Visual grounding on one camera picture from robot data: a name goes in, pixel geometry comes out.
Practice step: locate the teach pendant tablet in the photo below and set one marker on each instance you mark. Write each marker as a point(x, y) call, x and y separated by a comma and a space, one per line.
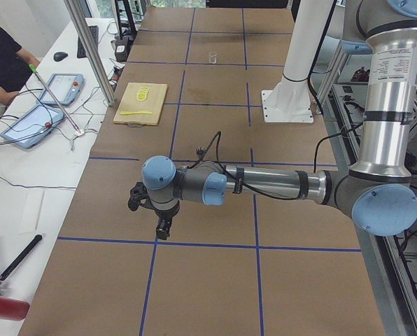
point(33, 126)
point(65, 86)

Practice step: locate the far teach pendant tablet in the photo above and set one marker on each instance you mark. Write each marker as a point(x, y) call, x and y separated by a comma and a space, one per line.
point(65, 86)

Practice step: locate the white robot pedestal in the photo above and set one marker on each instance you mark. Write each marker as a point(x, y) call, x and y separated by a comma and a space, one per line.
point(289, 101)

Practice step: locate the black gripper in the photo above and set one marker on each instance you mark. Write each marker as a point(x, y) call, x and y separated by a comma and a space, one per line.
point(166, 213)

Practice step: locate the person in black shirt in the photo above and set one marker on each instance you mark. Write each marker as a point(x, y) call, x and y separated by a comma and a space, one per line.
point(14, 67)

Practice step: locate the metal rod green tip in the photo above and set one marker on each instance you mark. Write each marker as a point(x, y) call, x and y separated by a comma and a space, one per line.
point(50, 99)

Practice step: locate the wooden cutting board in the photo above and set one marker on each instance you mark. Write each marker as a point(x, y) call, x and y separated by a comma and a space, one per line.
point(141, 104)

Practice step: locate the black box with label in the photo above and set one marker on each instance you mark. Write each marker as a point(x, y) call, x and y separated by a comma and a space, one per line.
point(122, 48)

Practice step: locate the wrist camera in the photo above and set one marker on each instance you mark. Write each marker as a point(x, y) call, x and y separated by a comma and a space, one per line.
point(139, 198)

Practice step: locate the small glass beaker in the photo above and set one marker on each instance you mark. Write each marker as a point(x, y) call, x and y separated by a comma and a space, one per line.
point(212, 57)

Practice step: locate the steel jigger measuring cup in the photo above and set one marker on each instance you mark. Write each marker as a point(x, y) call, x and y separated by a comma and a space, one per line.
point(200, 151)

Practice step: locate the near teach pendant tablet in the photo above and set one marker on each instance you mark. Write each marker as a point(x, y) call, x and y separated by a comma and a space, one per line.
point(33, 126)

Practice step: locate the aluminium frame post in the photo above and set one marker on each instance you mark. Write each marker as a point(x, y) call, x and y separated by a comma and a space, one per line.
point(91, 49)

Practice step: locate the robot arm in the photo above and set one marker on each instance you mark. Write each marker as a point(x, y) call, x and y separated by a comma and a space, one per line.
point(374, 193)

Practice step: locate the black computer mouse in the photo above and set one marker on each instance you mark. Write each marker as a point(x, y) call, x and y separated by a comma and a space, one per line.
point(59, 56)

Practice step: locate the red cylinder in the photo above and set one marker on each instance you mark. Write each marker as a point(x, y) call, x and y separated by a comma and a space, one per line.
point(13, 310)

